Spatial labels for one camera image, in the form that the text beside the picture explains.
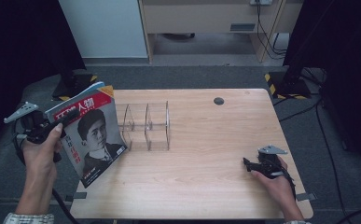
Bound black stand with striped base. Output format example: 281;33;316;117
51;59;98;102
264;62;312;101

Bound light wooden desk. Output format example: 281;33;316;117
137;0;304;65

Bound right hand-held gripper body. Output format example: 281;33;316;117
256;144;289;180

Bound clear acrylic divider rack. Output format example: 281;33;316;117
114;100;171;152

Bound white power strip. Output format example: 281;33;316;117
250;0;274;7

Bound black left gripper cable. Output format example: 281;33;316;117
12;119;81;224

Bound black curtain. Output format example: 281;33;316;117
0;0;87;157
283;0;361;178

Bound grey floor tape piece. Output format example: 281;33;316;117
295;192;317;202

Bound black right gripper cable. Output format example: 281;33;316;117
272;160;298;201

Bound white cabinet panel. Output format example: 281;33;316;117
58;0;148;60

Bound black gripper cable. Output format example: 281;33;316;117
272;160;298;201
12;119;81;224

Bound person's left hand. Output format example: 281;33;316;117
21;123;64;188

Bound black hanging power cables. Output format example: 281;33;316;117
255;3;287;61

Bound long black floor cable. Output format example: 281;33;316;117
315;102;348;220

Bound magazine with portrait cover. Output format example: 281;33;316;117
44;81;129;189

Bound person's right hand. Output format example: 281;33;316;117
251;156;296;204

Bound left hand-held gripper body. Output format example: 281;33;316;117
4;102;58;145

